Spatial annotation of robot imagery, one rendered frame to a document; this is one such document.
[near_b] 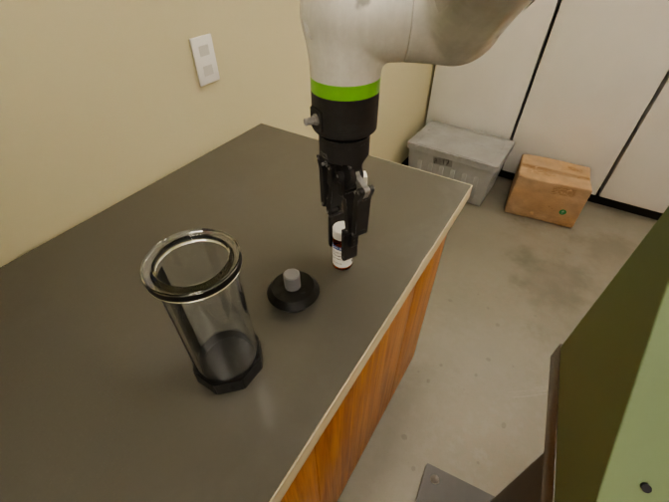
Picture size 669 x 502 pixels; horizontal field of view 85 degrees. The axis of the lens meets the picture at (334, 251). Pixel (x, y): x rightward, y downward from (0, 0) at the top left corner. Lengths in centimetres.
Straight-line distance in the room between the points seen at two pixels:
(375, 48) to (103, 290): 62
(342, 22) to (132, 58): 65
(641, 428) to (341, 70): 48
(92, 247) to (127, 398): 38
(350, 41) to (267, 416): 48
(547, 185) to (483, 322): 100
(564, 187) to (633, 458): 216
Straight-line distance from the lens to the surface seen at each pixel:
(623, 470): 49
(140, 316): 72
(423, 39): 47
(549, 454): 63
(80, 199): 102
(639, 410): 48
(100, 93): 99
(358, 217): 57
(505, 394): 175
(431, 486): 152
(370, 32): 46
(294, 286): 62
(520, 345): 192
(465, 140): 269
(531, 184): 254
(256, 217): 85
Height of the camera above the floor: 145
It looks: 43 degrees down
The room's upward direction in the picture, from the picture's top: straight up
